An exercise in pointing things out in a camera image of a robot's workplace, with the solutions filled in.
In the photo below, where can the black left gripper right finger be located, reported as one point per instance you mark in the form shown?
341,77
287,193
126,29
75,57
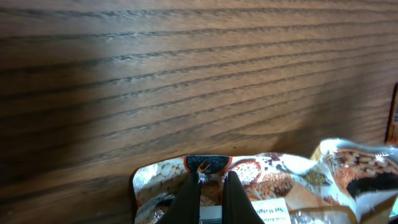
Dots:
236,206

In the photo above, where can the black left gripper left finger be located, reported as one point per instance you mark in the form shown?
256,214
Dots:
185,208

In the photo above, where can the clear white plastic pouch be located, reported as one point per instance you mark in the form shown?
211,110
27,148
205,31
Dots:
340,183

